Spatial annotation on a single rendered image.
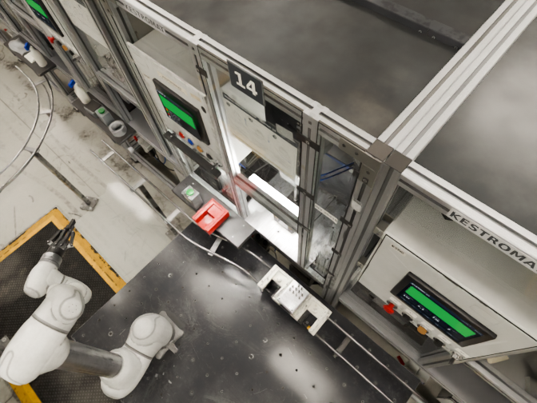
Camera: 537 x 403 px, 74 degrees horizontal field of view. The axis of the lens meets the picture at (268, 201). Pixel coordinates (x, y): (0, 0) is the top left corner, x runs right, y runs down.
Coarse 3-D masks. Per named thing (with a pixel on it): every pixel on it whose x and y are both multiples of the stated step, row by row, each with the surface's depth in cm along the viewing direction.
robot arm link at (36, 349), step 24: (24, 336) 114; (48, 336) 116; (0, 360) 113; (24, 360) 112; (48, 360) 117; (72, 360) 130; (96, 360) 142; (120, 360) 158; (144, 360) 168; (24, 384) 114; (120, 384) 159
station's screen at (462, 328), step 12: (408, 288) 103; (408, 300) 108; (420, 300) 103; (432, 300) 97; (420, 312) 109; (432, 312) 103; (444, 312) 97; (444, 324) 103; (456, 324) 97; (468, 324) 93; (456, 336) 103; (468, 336) 97; (480, 336) 93
